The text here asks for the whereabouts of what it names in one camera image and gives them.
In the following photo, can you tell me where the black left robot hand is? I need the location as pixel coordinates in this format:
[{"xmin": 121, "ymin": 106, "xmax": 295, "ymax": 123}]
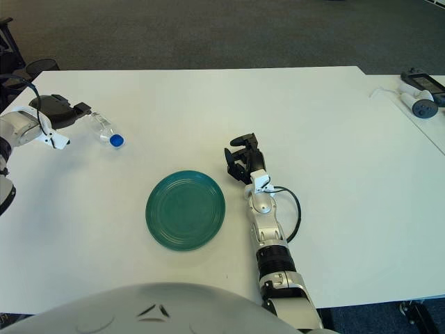
[{"xmin": 29, "ymin": 93, "xmax": 92, "ymax": 129}]

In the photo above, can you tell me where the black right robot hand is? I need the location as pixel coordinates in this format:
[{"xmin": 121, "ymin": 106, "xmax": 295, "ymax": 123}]
[{"xmin": 224, "ymin": 132, "xmax": 268, "ymax": 184}]

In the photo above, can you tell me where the clear bottle with blue cap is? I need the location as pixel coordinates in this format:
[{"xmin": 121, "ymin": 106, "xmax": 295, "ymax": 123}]
[{"xmin": 88, "ymin": 111, "xmax": 127, "ymax": 150}]

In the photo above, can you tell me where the green round plate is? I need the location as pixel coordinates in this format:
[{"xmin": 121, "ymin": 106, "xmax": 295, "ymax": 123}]
[{"xmin": 145, "ymin": 170, "xmax": 226, "ymax": 252}]

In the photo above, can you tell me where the black office chair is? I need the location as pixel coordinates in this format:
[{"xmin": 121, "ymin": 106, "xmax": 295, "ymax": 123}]
[{"xmin": 0, "ymin": 17, "xmax": 27, "ymax": 105}]

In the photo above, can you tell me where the white handheld controller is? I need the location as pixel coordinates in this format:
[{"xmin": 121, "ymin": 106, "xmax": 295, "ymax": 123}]
[{"xmin": 398, "ymin": 88, "xmax": 438, "ymax": 120}]

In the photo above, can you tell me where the black handheld device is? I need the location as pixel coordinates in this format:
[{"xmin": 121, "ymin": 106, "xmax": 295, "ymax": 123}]
[{"xmin": 399, "ymin": 67, "xmax": 445, "ymax": 107}]

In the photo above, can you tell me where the grey robot torso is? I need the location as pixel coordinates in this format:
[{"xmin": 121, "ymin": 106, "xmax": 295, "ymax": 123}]
[{"xmin": 0, "ymin": 282, "xmax": 341, "ymax": 334}]

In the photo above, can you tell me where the black table foot caster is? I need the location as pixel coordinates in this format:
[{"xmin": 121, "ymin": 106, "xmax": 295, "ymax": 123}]
[{"xmin": 398, "ymin": 301, "xmax": 435, "ymax": 327}]

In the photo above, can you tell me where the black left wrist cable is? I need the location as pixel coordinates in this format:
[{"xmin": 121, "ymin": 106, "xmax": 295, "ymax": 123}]
[{"xmin": 0, "ymin": 74, "xmax": 54, "ymax": 137}]

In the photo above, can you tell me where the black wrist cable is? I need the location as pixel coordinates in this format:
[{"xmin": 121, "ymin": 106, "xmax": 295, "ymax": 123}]
[
  {"xmin": 0, "ymin": 74, "xmax": 54, "ymax": 137},
  {"xmin": 270, "ymin": 186, "xmax": 303, "ymax": 244}
]

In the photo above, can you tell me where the black wire mesh wastebasket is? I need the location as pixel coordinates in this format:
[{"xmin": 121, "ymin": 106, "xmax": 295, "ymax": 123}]
[{"xmin": 24, "ymin": 58, "xmax": 60, "ymax": 81}]

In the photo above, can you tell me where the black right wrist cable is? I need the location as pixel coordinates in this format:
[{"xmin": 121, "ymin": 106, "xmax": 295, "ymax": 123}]
[{"xmin": 270, "ymin": 186, "xmax": 303, "ymax": 244}]

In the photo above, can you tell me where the thin white cable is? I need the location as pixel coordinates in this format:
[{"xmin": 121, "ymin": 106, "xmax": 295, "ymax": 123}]
[{"xmin": 369, "ymin": 86, "xmax": 401, "ymax": 100}]

